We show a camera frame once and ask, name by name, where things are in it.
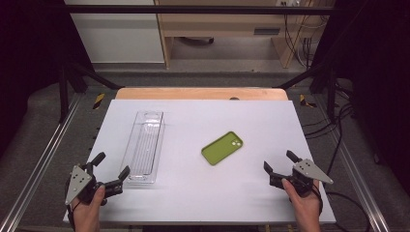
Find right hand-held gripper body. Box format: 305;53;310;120
269;159;335;198

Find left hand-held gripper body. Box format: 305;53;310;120
65;163;125;206

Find clear plastic container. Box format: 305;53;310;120
119;110;166;186

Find green phone case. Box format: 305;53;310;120
200;130;245;166

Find person's left hand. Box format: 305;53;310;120
71;185;106;232

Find person's right hand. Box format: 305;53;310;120
280;178;323;232

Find yellow black tape strip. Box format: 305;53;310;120
299;94;319;109
93;93;106;110

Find wooden table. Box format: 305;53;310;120
115;87;289;102

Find black curtain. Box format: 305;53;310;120
0;0;95;159
313;0;410;194

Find white cabinet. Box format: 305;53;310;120
63;0;166;64

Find wooden desk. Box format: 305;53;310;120
154;0;327;70

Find white power strip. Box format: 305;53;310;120
276;0;302;8

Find aluminium rail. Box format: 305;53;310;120
317;96;392;232
0;93;82;232

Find black floor cables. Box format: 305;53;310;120
302;80;356;177

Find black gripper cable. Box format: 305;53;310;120
324;190;372;232

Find black frame strut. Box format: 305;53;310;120
58;60;124;124
274;62;338;124

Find bundle of hanging cables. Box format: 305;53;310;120
283;13;325;70

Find grey drawer handle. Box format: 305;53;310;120
253;27;281;36

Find black horizontal frame bar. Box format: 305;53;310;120
64;4;337;15

